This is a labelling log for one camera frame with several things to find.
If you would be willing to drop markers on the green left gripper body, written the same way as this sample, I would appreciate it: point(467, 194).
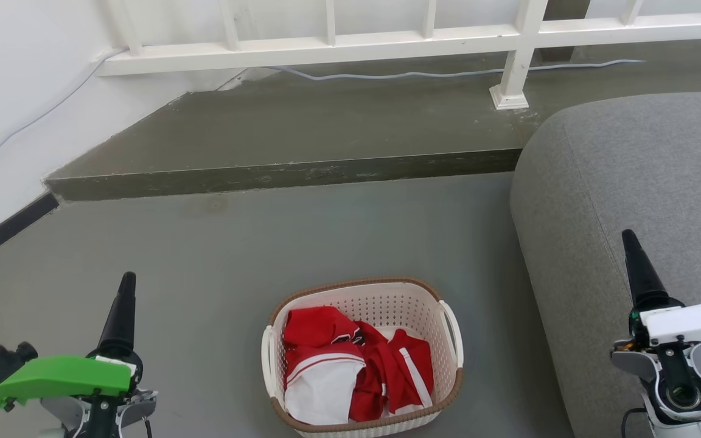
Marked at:
point(64, 376)

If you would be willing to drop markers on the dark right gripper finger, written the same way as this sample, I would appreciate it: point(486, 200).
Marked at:
point(641, 274)

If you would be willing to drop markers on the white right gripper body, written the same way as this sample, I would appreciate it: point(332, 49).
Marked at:
point(691, 325)

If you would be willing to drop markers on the white laundry basket brown rim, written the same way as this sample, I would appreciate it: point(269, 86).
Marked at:
point(387, 304)

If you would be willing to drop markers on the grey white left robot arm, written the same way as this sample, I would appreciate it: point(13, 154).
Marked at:
point(64, 410)

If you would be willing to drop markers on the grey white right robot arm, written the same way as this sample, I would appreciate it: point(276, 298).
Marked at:
point(630, 362)

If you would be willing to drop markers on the grey fabric sofa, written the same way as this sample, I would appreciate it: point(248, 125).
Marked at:
point(630, 170)

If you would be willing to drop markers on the black baseboard strip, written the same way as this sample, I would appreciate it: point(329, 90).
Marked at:
point(3, 231)

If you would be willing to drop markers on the white garment red trim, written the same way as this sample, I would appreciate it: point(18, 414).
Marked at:
point(321, 392)

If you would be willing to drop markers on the red garment white stripes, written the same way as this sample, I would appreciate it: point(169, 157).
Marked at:
point(387, 371)

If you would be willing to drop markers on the white railing fence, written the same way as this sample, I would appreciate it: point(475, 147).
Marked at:
point(326, 45)

